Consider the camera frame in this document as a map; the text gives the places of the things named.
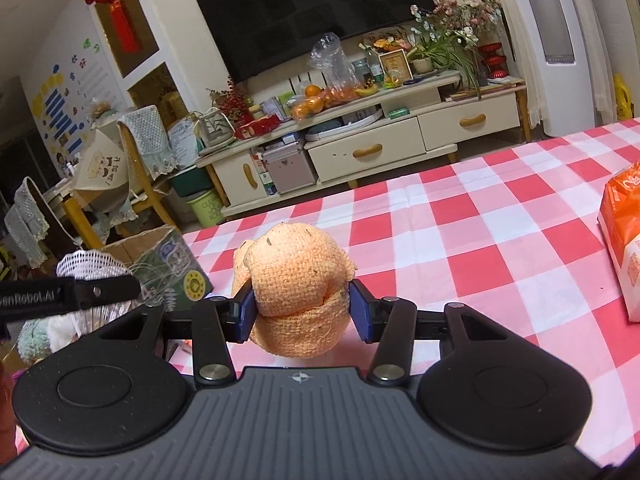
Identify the white tote bag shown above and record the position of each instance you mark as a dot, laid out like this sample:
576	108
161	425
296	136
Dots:
216	130

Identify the bananas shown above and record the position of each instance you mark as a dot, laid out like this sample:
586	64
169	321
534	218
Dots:
366	90

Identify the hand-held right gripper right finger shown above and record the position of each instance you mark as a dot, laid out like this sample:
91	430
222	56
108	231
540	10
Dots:
362	317

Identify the white printed sack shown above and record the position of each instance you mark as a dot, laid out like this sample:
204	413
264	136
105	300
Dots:
182	142

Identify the red white checked tablecloth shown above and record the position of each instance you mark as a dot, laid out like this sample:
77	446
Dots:
475	220

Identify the white lace chair cover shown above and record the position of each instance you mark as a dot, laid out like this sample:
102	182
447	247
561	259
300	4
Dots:
25	225
147	140

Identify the red vase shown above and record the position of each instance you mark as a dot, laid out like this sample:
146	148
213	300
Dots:
492	60

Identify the green yarn ball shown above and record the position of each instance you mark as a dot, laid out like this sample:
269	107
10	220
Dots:
35	342

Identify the clear plastic bag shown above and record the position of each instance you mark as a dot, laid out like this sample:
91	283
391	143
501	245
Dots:
332	57

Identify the bag of oranges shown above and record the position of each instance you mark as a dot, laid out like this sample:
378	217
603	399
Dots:
312	105

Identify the light green bin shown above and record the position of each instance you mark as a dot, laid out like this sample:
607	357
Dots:
205	209

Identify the white tray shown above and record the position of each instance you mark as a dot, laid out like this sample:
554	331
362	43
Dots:
345	127

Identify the orange knitted cloth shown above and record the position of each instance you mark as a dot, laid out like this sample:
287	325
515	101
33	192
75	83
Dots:
292	280

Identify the cardboard box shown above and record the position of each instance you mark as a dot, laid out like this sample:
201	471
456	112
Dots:
170	260

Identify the orange snack packet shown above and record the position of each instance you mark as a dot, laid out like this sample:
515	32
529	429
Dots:
622	240

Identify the yellow detergent bottle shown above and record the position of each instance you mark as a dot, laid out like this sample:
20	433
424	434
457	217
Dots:
621	100

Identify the dark green container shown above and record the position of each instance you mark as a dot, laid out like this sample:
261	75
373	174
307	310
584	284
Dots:
191	180

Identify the cream TV cabinet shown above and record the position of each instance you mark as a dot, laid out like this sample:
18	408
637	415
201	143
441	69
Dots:
370	150

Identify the small green box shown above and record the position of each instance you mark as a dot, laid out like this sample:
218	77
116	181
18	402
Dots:
399	114

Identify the wooden photo frame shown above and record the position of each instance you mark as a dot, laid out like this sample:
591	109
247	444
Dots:
395	66

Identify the pink storage box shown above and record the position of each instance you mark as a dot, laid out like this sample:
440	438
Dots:
290	172

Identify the potted green plant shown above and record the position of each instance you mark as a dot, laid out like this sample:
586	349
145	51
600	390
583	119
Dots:
445	60

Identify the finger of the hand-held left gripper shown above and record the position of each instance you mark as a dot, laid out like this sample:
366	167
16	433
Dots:
100	291

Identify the black television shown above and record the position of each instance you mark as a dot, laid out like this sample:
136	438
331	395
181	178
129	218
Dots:
310	10

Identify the wall sticker chart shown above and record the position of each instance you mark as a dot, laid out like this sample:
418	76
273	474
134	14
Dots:
62	105

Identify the red berry branches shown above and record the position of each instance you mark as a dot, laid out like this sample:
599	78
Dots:
231	102

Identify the artificial flower bouquet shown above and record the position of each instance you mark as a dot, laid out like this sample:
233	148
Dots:
460	15

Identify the red flat box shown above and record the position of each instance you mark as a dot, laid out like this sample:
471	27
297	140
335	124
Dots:
257	126

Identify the white standing air conditioner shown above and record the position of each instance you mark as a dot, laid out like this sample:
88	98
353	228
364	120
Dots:
560	90

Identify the cartoon printed bag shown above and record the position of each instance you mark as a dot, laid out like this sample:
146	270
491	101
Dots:
102	170

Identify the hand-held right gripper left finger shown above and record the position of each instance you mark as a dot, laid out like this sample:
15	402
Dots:
248	312

